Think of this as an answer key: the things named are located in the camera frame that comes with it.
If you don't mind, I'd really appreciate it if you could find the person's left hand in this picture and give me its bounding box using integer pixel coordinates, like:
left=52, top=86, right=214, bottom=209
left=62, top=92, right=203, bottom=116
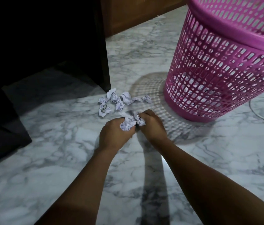
left=98, top=117, right=137, bottom=153

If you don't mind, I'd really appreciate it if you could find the person's right hand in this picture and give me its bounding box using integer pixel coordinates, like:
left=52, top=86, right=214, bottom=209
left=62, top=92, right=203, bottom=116
left=136, top=109, right=170, bottom=144

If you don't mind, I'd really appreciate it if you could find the white paper ball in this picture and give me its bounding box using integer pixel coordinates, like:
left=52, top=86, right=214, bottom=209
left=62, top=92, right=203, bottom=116
left=133, top=112, right=146, bottom=126
left=120, top=116, right=137, bottom=132

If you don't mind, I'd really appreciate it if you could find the pile of paper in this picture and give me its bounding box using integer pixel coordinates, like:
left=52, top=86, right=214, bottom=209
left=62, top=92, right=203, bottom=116
left=98, top=88, right=152, bottom=118

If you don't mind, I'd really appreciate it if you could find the dark wooden cabinet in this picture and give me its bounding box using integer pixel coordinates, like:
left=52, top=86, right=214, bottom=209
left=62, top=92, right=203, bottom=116
left=0, top=0, right=111, bottom=170

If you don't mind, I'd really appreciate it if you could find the person's right forearm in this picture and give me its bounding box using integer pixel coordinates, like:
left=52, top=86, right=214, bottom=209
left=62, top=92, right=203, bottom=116
left=155, top=138, right=264, bottom=225

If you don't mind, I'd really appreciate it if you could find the person's left forearm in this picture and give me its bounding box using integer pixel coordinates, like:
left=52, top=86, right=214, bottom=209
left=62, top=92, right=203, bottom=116
left=35, top=147, right=121, bottom=225

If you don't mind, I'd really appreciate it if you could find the pink plastic waste basket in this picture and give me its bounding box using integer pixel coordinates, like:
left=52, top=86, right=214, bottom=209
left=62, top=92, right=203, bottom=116
left=164, top=0, right=264, bottom=123

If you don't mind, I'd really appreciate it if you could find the brown wooden room door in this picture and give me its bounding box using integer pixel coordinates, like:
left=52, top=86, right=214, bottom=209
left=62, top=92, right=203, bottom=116
left=100, top=0, right=189, bottom=38

